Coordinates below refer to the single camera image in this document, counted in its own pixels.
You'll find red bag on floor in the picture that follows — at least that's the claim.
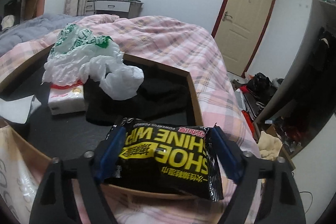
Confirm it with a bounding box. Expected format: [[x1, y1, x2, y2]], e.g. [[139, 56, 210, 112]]
[[239, 85, 256, 137]]

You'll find black bag on floor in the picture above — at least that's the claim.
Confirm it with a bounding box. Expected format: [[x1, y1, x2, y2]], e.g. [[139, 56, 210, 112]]
[[246, 73, 272, 98]]

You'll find brown cardboard box tray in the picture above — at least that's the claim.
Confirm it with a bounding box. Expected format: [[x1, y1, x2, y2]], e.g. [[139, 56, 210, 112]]
[[0, 43, 206, 201]]

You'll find white grey desk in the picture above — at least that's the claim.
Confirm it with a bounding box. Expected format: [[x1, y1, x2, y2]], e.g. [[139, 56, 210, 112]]
[[84, 0, 143, 18]]

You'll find white printed plastic bag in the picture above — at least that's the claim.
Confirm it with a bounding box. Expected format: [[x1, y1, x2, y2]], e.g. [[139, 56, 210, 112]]
[[1, 125, 50, 223]]

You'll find white green plastic bag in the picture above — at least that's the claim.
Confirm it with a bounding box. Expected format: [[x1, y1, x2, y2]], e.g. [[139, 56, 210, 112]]
[[42, 24, 144, 100]]

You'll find wardrobe with hanging clothes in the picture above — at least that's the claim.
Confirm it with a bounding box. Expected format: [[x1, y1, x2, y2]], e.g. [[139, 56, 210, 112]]
[[257, 0, 335, 157]]

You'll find pink plaid quilt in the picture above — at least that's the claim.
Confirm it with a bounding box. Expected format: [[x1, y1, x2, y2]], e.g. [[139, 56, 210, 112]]
[[0, 14, 263, 224]]

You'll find beige door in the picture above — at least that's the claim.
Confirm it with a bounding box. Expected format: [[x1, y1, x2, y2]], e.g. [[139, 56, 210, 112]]
[[211, 0, 276, 76]]

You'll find red white tissue pack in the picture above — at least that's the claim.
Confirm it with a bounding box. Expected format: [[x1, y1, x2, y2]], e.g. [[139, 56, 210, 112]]
[[48, 81, 85, 115]]

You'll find black cloth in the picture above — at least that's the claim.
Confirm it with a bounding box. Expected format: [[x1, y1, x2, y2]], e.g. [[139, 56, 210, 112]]
[[84, 62, 195, 126]]

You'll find cardboard box with beige towel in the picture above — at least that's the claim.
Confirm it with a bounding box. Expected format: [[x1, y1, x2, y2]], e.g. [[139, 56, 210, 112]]
[[253, 122, 296, 170]]

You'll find black yellow shoe wipes pack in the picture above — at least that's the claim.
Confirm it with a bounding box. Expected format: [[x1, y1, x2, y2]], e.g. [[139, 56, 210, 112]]
[[102, 118, 223, 202]]

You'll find grey duvet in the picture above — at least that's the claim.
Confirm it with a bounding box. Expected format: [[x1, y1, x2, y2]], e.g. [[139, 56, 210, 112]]
[[0, 13, 83, 56]]

